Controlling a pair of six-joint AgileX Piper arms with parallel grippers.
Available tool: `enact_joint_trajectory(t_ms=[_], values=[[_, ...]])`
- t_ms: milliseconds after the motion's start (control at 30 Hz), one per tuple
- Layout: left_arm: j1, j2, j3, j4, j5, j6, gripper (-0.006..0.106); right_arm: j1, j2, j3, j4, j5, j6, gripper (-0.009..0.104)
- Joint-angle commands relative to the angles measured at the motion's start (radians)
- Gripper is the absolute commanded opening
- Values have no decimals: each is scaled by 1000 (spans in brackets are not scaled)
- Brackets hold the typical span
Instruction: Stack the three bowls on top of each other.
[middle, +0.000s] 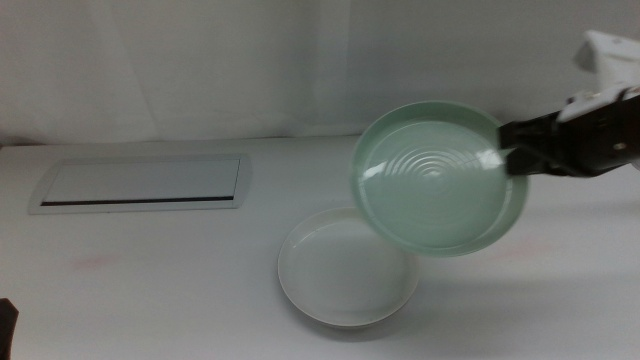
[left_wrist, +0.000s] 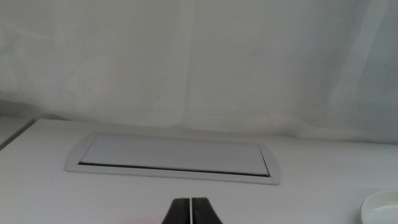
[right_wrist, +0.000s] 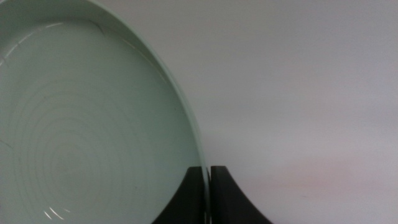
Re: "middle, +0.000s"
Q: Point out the white fabric backdrop curtain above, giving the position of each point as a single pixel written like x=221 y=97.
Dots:
x=250 y=65

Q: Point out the white shallow plastic bowl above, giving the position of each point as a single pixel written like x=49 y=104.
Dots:
x=340 y=280

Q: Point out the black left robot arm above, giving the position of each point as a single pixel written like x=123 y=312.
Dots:
x=6 y=330

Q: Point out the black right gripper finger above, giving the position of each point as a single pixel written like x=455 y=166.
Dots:
x=530 y=164
x=527 y=134

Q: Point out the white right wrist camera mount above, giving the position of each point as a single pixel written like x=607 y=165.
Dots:
x=607 y=65

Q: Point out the green shallow plastic bowl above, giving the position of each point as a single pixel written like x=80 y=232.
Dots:
x=430 y=190

